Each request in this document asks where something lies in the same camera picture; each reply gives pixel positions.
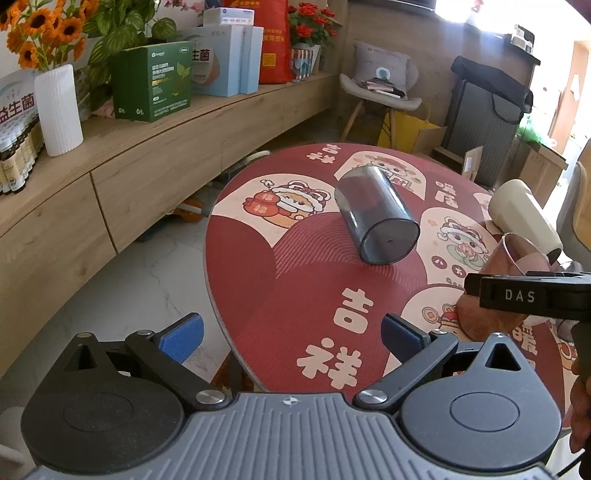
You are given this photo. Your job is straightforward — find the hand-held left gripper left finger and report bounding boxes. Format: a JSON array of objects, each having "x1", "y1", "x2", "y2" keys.
[{"x1": 62, "y1": 313, "x2": 232, "y2": 413}]

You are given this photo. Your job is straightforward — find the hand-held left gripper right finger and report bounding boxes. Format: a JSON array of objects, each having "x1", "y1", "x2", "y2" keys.
[{"x1": 353, "y1": 313, "x2": 532, "y2": 413}]

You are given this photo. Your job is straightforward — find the pink transparent cup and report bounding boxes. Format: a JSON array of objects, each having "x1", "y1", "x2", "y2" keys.
[{"x1": 455, "y1": 233, "x2": 555, "y2": 341}]

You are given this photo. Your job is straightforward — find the grey transparent cup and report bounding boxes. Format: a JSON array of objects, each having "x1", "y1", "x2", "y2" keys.
[{"x1": 333, "y1": 166, "x2": 421, "y2": 266}]

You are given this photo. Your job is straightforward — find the cream white cup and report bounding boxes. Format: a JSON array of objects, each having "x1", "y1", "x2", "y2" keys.
[{"x1": 488, "y1": 179, "x2": 564, "y2": 266}]

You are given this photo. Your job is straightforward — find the person's right hand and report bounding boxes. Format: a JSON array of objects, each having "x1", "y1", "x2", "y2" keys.
[{"x1": 569, "y1": 357, "x2": 591, "y2": 457}]

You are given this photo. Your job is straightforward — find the red printed table mat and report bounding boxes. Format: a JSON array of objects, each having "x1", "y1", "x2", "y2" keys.
[{"x1": 204, "y1": 142, "x2": 578, "y2": 418}]

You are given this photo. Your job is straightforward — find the orange toy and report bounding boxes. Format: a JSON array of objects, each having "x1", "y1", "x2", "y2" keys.
[{"x1": 172, "y1": 196, "x2": 207, "y2": 223}]

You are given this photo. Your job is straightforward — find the brown cardboard box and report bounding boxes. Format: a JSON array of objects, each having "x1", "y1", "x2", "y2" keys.
[{"x1": 510, "y1": 138, "x2": 568, "y2": 208}]

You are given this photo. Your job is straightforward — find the flat cardboard pieces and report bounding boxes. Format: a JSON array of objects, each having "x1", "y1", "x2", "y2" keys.
[{"x1": 411, "y1": 124, "x2": 485, "y2": 185}]

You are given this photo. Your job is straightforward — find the grey ribbed suitcase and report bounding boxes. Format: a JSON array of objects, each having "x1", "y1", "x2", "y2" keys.
[{"x1": 444, "y1": 78, "x2": 519, "y2": 188}]

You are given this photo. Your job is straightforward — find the green plastic bag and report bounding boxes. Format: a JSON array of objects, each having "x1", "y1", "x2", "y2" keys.
[{"x1": 516, "y1": 117, "x2": 561, "y2": 149}]

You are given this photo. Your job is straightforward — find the yellow paper bag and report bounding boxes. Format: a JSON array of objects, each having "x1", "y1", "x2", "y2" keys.
[{"x1": 378, "y1": 104, "x2": 444, "y2": 152}]

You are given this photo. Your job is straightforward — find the long wooden cabinet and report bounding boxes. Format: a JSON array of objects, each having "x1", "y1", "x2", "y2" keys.
[{"x1": 0, "y1": 69, "x2": 352, "y2": 377}]

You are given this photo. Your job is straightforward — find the white chair with wooden legs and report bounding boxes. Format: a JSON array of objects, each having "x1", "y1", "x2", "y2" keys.
[{"x1": 339, "y1": 60, "x2": 431, "y2": 151}]

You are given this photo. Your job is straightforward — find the black bag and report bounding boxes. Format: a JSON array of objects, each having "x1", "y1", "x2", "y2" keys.
[{"x1": 450, "y1": 55, "x2": 535, "y2": 125}]

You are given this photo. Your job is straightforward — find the dark items on chair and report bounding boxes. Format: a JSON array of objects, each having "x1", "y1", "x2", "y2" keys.
[{"x1": 360, "y1": 78, "x2": 407, "y2": 100}]

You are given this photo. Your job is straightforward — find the grey printed cushion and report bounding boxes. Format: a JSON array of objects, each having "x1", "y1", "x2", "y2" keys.
[{"x1": 353, "y1": 41, "x2": 411, "y2": 90}]

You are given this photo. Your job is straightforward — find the row of brown bottles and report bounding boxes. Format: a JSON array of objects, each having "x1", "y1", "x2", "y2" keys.
[{"x1": 0, "y1": 111, "x2": 45, "y2": 197}]

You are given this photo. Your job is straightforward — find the green carton box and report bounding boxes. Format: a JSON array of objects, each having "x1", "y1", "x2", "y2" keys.
[{"x1": 111, "y1": 41, "x2": 194, "y2": 123}]

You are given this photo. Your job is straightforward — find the white ribbed vase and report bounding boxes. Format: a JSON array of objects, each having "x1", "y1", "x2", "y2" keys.
[{"x1": 34, "y1": 64, "x2": 84, "y2": 158}]

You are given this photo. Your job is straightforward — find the white striped flower pot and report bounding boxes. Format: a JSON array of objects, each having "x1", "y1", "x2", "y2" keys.
[{"x1": 290, "y1": 44, "x2": 322, "y2": 83}]

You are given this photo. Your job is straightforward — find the large light blue box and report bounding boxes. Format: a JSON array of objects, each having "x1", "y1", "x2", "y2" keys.
[{"x1": 178, "y1": 23, "x2": 254, "y2": 97}]

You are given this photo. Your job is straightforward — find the narrow light blue box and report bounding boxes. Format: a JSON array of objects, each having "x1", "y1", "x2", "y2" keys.
[{"x1": 240, "y1": 25, "x2": 265, "y2": 94}]

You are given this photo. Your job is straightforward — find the white display sign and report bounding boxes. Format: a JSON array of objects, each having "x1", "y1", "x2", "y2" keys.
[{"x1": 0, "y1": 69, "x2": 40, "y2": 126}]

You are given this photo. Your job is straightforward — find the red rose bouquet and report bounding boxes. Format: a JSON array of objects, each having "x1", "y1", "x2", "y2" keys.
[{"x1": 287, "y1": 2, "x2": 338, "y2": 49}]

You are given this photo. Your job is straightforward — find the red bag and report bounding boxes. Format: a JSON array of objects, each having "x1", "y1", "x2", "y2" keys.
[{"x1": 252, "y1": 0, "x2": 293, "y2": 85}]

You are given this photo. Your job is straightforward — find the green leafy plant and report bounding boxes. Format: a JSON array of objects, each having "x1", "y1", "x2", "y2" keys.
[{"x1": 81, "y1": 0, "x2": 178, "y2": 112}]

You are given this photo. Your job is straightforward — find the small white box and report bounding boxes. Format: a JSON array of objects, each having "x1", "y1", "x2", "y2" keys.
[{"x1": 203, "y1": 7, "x2": 254, "y2": 27}]

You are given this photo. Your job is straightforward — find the orange sunflower bouquet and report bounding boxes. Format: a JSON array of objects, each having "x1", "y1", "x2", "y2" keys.
[{"x1": 0, "y1": 0, "x2": 100, "y2": 73}]

